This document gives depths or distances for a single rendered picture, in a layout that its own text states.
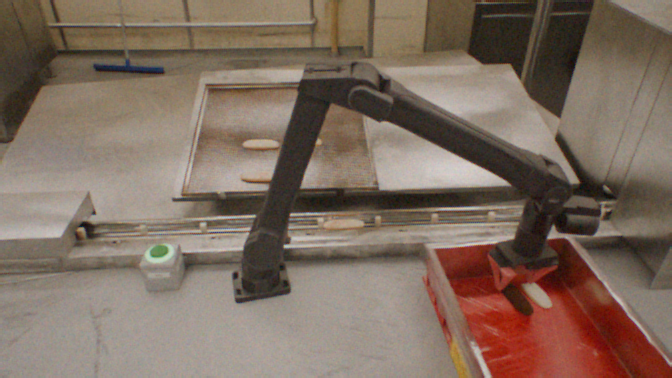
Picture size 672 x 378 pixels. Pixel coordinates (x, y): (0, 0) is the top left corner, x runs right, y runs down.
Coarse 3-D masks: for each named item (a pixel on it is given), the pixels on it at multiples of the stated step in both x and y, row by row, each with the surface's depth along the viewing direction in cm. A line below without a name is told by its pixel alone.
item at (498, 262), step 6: (492, 252) 101; (492, 258) 100; (498, 258) 100; (504, 258) 100; (492, 264) 102; (498, 264) 99; (504, 264) 98; (498, 270) 102; (504, 270) 98; (510, 270) 98; (498, 276) 103; (504, 276) 98; (510, 276) 97; (498, 282) 103; (504, 282) 99; (498, 288) 103
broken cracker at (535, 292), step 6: (522, 288) 109; (528, 288) 108; (534, 288) 108; (540, 288) 108; (528, 294) 107; (534, 294) 107; (540, 294) 106; (534, 300) 106; (540, 300) 105; (546, 300) 105; (540, 306) 105; (546, 306) 105
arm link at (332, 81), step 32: (320, 64) 84; (352, 64) 84; (320, 96) 80; (288, 128) 87; (320, 128) 86; (288, 160) 89; (288, 192) 93; (256, 224) 98; (288, 224) 107; (256, 256) 99
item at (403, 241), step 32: (512, 224) 122; (608, 224) 122; (96, 256) 112; (128, 256) 113; (192, 256) 114; (224, 256) 115; (288, 256) 116; (320, 256) 116; (352, 256) 117; (384, 256) 118
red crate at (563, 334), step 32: (480, 288) 109; (544, 288) 109; (480, 320) 102; (512, 320) 102; (544, 320) 102; (576, 320) 102; (480, 352) 96; (512, 352) 96; (544, 352) 96; (576, 352) 96; (608, 352) 96
